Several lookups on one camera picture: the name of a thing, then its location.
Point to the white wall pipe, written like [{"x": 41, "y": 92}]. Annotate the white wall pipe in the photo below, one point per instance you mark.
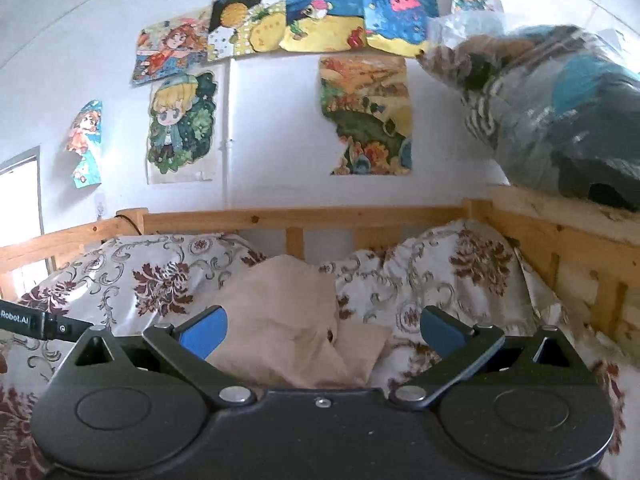
[{"x": 229, "y": 135}]

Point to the floral quilt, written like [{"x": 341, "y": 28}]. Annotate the floral quilt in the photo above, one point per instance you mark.
[{"x": 150, "y": 275}]

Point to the grey door frame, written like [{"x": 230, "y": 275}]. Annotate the grey door frame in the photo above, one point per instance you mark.
[{"x": 20, "y": 200}]

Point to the wall hook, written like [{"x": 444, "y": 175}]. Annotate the wall hook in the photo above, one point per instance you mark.
[{"x": 101, "y": 208}]

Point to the clear plastic bag of clothes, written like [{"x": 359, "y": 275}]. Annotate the clear plastic bag of clothes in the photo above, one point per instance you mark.
[{"x": 550, "y": 105}]

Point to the blond child wall poster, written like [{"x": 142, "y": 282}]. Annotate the blond child wall poster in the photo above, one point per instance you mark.
[{"x": 182, "y": 125}]

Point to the beige garment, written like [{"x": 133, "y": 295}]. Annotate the beige garment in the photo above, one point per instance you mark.
[{"x": 285, "y": 310}]

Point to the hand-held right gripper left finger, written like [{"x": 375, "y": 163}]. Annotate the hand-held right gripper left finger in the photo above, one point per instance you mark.
[{"x": 202, "y": 332}]

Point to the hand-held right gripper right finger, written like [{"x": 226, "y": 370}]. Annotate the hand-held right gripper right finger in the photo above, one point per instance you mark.
[{"x": 442, "y": 332}]

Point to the landscape wall poster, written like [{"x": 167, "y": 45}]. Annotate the landscape wall poster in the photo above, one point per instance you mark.
[{"x": 367, "y": 115}]

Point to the sea fish wall painting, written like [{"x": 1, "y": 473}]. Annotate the sea fish wall painting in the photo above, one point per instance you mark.
[{"x": 322, "y": 10}]

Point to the small torn cartoon poster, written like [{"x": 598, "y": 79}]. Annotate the small torn cartoon poster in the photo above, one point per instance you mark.
[{"x": 86, "y": 142}]

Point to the orange-haired girl wall poster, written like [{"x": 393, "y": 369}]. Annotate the orange-haired girl wall poster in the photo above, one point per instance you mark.
[{"x": 172, "y": 50}]

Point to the wooden bed frame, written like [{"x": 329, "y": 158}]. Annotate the wooden bed frame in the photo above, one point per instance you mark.
[{"x": 350, "y": 220}]

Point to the yellow cartoon wall poster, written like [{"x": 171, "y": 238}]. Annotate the yellow cartoon wall poster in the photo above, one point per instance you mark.
[{"x": 247, "y": 15}]

